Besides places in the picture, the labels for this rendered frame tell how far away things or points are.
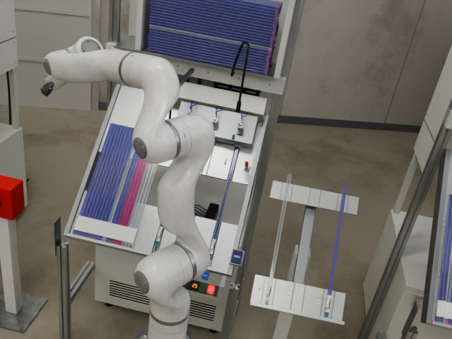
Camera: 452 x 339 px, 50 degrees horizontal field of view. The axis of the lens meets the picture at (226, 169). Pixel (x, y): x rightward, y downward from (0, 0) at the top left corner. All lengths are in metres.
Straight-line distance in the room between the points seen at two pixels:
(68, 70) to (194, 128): 0.41
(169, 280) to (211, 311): 1.21
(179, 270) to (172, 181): 0.26
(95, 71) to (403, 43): 4.30
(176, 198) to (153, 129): 0.21
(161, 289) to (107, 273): 1.25
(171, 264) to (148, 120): 0.41
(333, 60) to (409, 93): 0.98
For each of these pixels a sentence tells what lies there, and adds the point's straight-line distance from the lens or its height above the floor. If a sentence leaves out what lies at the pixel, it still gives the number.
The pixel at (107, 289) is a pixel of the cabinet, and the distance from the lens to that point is 2.66.
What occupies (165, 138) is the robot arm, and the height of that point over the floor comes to 1.48.
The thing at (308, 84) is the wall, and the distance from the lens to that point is 5.14.
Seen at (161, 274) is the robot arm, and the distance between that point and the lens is 1.34.
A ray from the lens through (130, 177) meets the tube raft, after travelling 2.09.
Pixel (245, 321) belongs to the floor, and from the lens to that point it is 2.80.
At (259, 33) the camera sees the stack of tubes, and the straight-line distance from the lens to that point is 1.98.
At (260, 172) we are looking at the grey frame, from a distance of 2.26.
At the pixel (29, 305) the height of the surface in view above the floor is 0.01.
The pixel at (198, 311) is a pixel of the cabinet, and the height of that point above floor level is 0.16.
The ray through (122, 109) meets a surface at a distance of 2.23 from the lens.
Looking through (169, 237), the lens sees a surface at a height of 0.77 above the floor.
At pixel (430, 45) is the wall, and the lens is 5.54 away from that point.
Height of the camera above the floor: 2.00
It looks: 29 degrees down
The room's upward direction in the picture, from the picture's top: 9 degrees clockwise
